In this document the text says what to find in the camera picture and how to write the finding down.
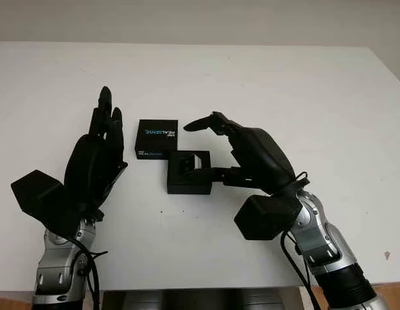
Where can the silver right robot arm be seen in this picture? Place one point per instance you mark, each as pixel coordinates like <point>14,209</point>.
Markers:
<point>332,248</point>

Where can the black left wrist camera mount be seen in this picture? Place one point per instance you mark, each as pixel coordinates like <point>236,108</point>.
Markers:
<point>38,193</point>

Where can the black box base foam insert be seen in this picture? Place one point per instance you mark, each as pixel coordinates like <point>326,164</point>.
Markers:
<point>190,185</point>

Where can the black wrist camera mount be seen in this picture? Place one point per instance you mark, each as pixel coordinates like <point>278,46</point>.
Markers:
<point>267,216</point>
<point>38,193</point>

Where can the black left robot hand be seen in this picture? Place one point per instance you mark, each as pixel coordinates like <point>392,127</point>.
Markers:
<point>90,161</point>

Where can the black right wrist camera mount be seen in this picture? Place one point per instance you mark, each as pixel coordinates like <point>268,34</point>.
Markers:
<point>267,216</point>

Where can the black RealSense box lid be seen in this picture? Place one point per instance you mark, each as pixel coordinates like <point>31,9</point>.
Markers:
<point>157,134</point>

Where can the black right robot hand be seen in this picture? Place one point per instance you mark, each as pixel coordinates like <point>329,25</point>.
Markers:
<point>264,155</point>

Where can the grey robot torso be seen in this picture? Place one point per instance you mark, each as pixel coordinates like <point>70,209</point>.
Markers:
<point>199,300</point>

